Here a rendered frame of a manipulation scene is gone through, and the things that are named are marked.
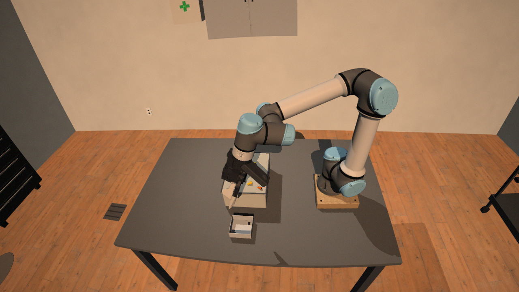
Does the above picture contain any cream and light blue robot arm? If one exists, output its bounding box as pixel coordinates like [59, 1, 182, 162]
[232, 68, 399, 198]

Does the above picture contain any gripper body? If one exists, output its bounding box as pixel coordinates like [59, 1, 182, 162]
[221, 148, 252, 184]

